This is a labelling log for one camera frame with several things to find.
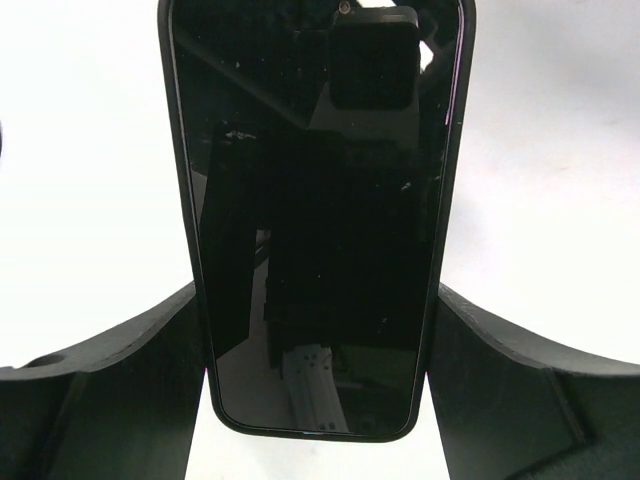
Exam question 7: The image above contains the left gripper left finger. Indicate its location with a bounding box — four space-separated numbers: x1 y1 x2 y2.
1 284 204 479

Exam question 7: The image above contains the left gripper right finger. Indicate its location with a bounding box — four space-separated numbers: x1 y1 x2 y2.
427 286 639 479

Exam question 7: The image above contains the black phone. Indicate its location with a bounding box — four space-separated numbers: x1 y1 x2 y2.
157 1 476 443

